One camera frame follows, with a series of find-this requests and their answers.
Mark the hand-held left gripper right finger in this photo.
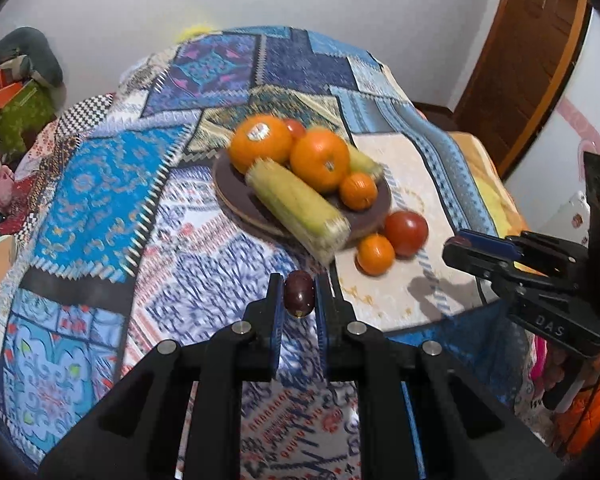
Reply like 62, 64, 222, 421
314, 274, 563, 480

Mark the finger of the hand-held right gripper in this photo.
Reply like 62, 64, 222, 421
455, 229, 588, 273
442, 239, 581, 293

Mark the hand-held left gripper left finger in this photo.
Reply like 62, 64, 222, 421
39, 272, 286, 480

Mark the dark purple passion fruit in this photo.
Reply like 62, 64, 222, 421
283, 270, 316, 318

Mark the small mandarin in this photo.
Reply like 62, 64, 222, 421
356, 233, 396, 276
339, 172, 378, 211

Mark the red tomato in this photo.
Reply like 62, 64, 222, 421
384, 211, 429, 258
282, 118, 308, 141

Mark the long corn cob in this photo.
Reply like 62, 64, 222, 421
245, 156, 352, 266

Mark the brown round plate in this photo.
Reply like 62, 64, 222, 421
212, 147, 393, 241

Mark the short corn cob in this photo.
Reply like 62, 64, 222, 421
347, 142, 383, 177

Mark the large orange with sticker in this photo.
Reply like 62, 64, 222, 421
228, 115, 294, 175

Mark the pink cloth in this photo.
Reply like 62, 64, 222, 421
527, 332, 568, 406

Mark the white wardrobe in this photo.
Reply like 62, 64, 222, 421
505, 7, 600, 261

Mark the brown wooden door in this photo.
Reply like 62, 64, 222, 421
452, 0, 593, 181

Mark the blue patchwork blanket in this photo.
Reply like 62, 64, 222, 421
0, 25, 531, 480

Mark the yellow plastic object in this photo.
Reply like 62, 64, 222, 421
172, 22, 216, 43

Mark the green patterned box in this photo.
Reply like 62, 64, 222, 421
0, 82, 56, 156

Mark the grey plush toy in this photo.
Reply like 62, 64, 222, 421
0, 27, 65, 88

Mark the pile of clothes and boxes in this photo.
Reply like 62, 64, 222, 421
0, 45, 36, 111

